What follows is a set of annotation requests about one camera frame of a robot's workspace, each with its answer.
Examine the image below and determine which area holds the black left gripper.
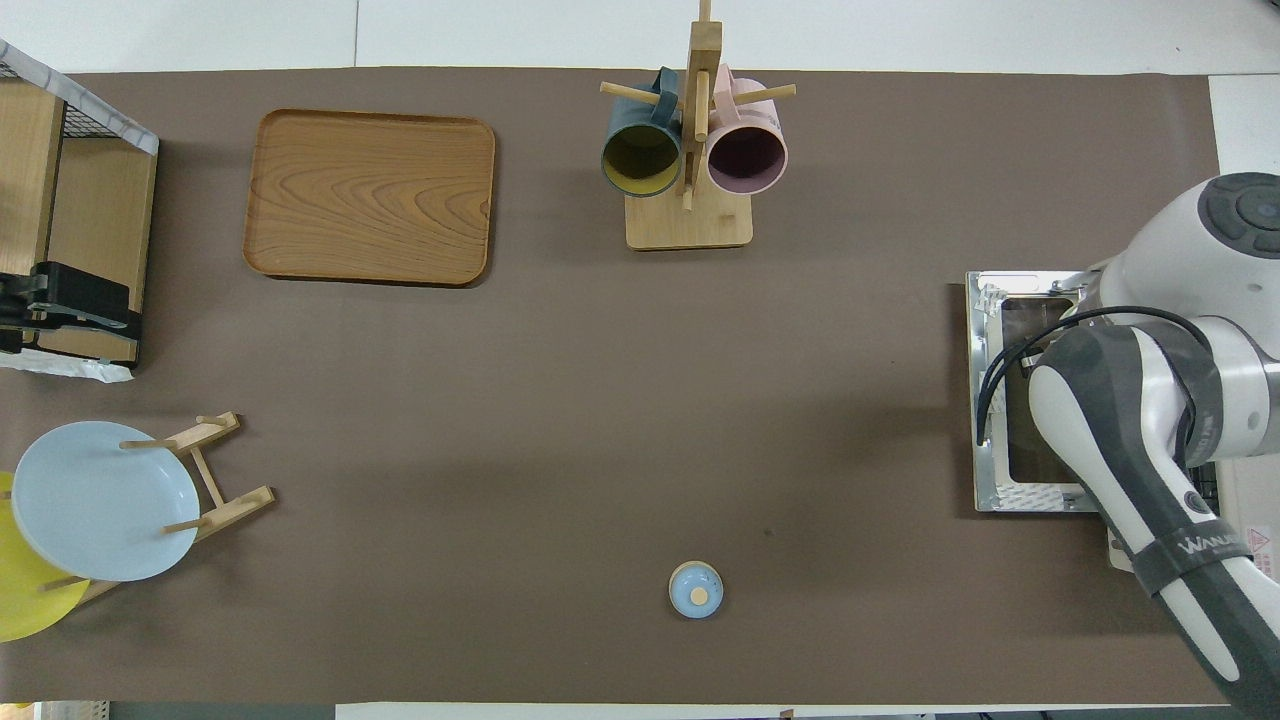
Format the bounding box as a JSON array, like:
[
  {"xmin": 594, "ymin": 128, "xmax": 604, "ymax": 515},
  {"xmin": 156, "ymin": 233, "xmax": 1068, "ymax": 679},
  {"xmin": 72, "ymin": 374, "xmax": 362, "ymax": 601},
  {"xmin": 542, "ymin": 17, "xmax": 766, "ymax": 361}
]
[{"xmin": 0, "ymin": 262, "xmax": 142, "ymax": 353}]

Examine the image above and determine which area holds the white crumpled plastic sheet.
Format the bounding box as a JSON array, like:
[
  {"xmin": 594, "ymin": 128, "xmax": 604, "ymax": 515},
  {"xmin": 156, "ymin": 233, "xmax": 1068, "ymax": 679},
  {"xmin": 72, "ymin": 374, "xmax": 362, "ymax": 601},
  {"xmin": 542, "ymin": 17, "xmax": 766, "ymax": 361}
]
[{"xmin": 0, "ymin": 343, "xmax": 135, "ymax": 384}]

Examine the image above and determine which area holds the light blue round plate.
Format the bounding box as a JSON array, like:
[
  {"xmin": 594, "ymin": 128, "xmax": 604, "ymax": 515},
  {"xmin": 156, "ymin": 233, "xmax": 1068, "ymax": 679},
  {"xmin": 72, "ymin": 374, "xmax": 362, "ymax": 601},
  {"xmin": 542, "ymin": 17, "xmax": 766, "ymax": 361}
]
[{"xmin": 11, "ymin": 420, "xmax": 202, "ymax": 583}]

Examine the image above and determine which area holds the wooden plate rack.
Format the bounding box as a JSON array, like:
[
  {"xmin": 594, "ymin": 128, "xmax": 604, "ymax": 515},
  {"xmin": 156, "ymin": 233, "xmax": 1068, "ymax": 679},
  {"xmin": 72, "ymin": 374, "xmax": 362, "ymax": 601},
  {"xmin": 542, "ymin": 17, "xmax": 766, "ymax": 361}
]
[{"xmin": 40, "ymin": 410, "xmax": 277, "ymax": 606}]

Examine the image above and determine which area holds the rectangular wooden tray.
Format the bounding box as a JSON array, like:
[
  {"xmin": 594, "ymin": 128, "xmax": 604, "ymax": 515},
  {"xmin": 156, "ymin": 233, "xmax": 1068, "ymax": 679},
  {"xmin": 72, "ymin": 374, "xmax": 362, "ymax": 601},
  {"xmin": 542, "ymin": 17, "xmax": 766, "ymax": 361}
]
[{"xmin": 243, "ymin": 108, "xmax": 497, "ymax": 289}]

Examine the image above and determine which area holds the yellow round plate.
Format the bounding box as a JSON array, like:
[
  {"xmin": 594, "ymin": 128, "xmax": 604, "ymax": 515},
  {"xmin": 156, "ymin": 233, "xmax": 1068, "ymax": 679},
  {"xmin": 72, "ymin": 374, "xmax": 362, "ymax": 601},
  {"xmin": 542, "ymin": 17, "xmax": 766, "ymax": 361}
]
[{"xmin": 0, "ymin": 470, "xmax": 91, "ymax": 643}]

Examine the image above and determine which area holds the dark teal mug yellow inside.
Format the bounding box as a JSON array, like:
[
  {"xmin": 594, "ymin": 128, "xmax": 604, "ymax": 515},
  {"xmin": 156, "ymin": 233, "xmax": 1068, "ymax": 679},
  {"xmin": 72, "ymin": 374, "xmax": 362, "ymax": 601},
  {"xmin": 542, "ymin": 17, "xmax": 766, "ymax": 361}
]
[{"xmin": 600, "ymin": 67, "xmax": 684, "ymax": 199}]

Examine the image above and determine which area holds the wooden mug tree stand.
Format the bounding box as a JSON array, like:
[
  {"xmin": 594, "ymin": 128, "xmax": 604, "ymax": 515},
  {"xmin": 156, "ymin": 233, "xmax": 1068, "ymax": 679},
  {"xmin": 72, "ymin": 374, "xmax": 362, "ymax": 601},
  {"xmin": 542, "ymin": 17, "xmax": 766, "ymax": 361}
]
[{"xmin": 599, "ymin": 0, "xmax": 798, "ymax": 251}]

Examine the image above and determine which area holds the pink mug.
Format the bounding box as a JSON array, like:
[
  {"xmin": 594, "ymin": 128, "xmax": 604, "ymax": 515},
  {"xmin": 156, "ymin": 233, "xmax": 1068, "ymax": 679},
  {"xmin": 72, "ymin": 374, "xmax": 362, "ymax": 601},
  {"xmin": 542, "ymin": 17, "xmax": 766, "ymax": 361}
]
[{"xmin": 705, "ymin": 64, "xmax": 790, "ymax": 197}]

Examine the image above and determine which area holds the large brown table mat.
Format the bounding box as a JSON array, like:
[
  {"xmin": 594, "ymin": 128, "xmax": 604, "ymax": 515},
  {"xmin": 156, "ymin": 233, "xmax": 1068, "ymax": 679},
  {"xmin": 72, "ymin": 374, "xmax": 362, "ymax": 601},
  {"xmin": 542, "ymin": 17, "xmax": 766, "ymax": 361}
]
[{"xmin": 0, "ymin": 68, "xmax": 1276, "ymax": 706}]

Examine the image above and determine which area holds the wooden shelf with wire frame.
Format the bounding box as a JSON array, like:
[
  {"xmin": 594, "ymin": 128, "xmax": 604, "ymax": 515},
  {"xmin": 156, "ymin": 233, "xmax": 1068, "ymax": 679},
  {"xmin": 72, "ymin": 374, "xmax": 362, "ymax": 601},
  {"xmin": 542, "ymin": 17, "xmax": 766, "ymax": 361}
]
[{"xmin": 0, "ymin": 40, "xmax": 161, "ymax": 366}]

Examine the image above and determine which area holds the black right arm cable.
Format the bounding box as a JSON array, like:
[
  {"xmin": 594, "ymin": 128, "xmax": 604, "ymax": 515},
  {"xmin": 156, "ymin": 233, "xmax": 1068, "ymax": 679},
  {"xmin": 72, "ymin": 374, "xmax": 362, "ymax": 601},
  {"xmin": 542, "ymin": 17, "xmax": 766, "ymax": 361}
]
[{"xmin": 977, "ymin": 305, "xmax": 1216, "ymax": 448}]

